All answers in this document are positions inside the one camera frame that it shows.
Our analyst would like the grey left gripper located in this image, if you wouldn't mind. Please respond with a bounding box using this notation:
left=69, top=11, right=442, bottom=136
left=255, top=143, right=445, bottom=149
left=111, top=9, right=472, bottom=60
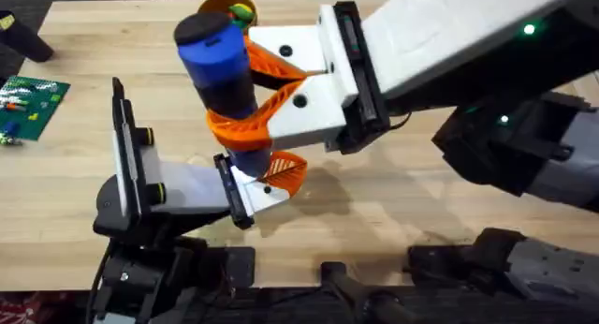
left=93, top=145, right=309, bottom=239

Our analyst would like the blue electric screwdriver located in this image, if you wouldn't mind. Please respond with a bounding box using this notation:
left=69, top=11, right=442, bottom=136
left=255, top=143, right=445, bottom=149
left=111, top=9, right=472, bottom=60
left=173, top=10, right=273, bottom=179

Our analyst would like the orange tub with toys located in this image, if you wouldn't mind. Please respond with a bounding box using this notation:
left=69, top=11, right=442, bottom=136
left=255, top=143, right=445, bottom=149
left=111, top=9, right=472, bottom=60
left=197, top=0, right=259, bottom=31

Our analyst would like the black upright wrist plate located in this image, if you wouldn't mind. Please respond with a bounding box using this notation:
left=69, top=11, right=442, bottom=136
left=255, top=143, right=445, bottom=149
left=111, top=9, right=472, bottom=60
left=110, top=77, right=168, bottom=220

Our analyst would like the green board with toy blocks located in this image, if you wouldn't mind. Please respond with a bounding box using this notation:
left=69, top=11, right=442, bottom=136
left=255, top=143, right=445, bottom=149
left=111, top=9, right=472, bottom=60
left=0, top=75, right=72, bottom=146

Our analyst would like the black cylindrical object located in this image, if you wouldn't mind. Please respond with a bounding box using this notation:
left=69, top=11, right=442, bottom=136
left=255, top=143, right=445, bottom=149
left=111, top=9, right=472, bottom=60
left=0, top=9, right=55, bottom=64

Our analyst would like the black cable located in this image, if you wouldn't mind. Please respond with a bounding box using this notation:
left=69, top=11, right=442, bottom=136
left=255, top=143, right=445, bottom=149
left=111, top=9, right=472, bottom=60
left=388, top=110, right=414, bottom=131

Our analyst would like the black rail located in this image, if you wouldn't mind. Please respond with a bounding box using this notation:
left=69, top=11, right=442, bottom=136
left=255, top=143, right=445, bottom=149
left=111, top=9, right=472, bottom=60
left=0, top=260, right=599, bottom=324

